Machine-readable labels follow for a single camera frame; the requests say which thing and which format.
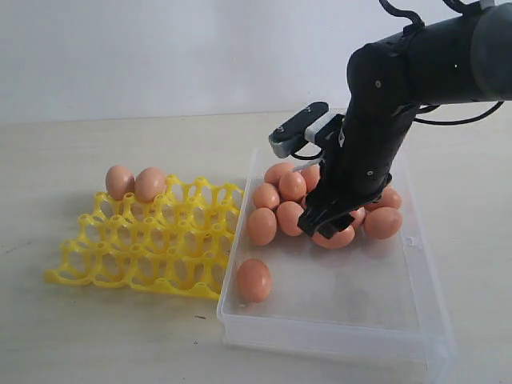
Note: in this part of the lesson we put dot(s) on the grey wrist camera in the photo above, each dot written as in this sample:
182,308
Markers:
289,137

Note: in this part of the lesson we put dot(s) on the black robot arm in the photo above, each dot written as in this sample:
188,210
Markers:
460,60

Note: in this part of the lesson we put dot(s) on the clear plastic container box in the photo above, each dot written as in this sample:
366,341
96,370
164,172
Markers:
372,312

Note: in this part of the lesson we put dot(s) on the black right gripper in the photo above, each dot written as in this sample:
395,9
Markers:
356,170

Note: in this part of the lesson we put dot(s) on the yellow plastic egg tray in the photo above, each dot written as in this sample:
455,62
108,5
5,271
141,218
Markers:
177,244

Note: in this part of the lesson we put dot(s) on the brown egg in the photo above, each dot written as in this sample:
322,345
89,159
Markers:
389,198
276,171
262,226
292,186
266,196
119,182
383,223
254,280
287,215
150,183
339,240
311,176
358,216

